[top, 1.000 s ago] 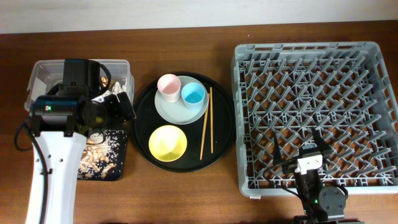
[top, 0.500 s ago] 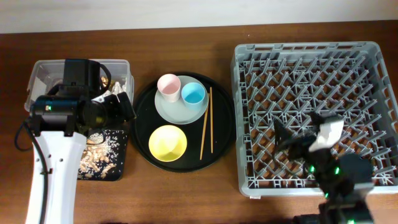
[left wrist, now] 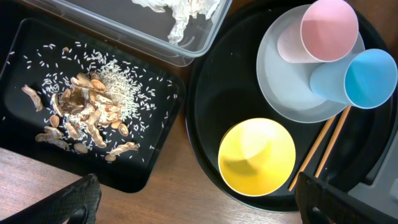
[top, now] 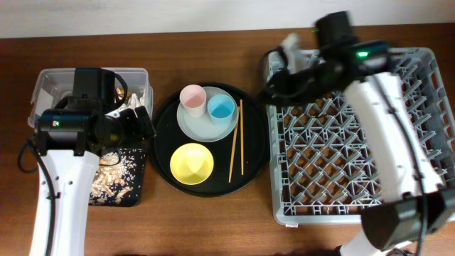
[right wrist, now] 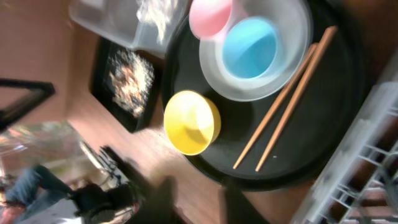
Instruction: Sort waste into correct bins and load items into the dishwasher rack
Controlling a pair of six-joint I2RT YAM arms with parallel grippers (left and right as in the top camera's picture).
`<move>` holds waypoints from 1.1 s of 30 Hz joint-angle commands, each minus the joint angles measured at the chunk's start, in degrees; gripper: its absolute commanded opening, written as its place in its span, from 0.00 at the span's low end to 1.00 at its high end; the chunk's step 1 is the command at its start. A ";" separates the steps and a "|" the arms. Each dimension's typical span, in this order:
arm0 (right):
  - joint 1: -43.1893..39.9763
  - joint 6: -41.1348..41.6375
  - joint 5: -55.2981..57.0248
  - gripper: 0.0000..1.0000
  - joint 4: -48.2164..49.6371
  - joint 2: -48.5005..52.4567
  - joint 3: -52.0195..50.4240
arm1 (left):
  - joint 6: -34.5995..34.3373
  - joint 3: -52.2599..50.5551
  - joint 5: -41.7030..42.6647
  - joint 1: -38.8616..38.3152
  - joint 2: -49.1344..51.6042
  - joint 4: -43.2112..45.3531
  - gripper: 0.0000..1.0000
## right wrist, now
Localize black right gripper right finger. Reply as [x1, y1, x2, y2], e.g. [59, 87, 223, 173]
[222, 178, 270, 224]

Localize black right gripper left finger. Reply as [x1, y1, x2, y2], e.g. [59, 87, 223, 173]
[127, 176, 186, 224]

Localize yellow bowl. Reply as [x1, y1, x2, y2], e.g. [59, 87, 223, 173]
[164, 90, 221, 156]

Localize food scraps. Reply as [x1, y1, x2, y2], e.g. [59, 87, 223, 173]
[108, 49, 155, 118]

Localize white tissue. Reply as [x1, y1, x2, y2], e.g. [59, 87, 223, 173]
[136, 0, 178, 44]

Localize grey plastic dishwasher rack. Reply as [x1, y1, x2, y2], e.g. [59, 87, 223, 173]
[291, 54, 397, 224]

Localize clear plastic waste bin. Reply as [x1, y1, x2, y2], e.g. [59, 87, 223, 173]
[69, 0, 189, 58]

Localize black round tray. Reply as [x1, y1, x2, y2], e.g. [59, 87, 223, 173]
[162, 1, 369, 191]

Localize person in blue jeans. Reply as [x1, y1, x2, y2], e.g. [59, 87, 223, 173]
[1, 165, 140, 223]

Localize black rectangular tray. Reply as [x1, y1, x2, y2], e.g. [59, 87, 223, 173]
[90, 38, 162, 133]

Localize left wooden chopstick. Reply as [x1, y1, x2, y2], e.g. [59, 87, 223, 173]
[233, 43, 318, 169]

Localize wooden chopstick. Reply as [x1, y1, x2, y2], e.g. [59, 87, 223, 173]
[233, 43, 318, 169]
[256, 26, 338, 172]

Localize light blue cup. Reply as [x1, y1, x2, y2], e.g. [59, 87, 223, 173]
[221, 17, 280, 79]

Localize pink cup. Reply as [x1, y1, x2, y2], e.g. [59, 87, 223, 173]
[189, 0, 234, 41]

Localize grey round plate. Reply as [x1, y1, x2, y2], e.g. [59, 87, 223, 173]
[199, 0, 313, 101]

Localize right wooden chopstick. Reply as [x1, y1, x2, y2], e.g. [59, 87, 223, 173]
[256, 26, 338, 172]

